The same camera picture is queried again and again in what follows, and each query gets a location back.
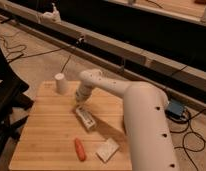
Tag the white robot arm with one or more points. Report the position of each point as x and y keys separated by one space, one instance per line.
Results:
x=144 y=104

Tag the white sponge block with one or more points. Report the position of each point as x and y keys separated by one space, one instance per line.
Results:
x=107 y=149

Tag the black office chair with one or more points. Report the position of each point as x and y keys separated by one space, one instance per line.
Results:
x=12 y=89

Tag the white lotion bottle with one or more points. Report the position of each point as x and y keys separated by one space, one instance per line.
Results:
x=86 y=118

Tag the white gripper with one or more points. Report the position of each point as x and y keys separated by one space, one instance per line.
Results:
x=82 y=94

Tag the blue power box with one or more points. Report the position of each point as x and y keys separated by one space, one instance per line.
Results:
x=175 y=109

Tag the white paper cup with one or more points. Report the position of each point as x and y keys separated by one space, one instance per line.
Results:
x=61 y=83

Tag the white object on rail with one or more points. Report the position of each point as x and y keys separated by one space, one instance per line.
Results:
x=54 y=15

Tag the orange carrot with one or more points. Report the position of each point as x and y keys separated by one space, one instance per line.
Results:
x=79 y=150

